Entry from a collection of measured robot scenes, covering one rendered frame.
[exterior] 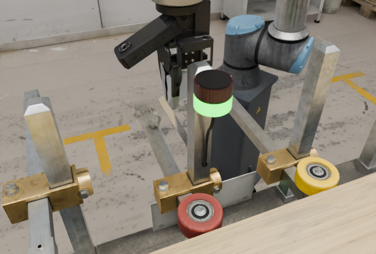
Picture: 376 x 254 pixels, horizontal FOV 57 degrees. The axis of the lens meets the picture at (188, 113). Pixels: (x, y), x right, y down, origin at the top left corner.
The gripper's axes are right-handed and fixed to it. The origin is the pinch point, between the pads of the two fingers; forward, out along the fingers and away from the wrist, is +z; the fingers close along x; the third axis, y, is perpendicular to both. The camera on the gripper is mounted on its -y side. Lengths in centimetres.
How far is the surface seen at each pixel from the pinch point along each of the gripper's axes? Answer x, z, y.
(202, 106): -14.1, -8.9, 0.6
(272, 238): -26.7, 11.3, 8.1
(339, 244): -31.7, 11.4, 17.5
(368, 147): -7, 24, 52
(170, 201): -10.0, 15.9, -3.8
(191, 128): -7.9, 0.5, 1.3
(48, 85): 187, 100, -33
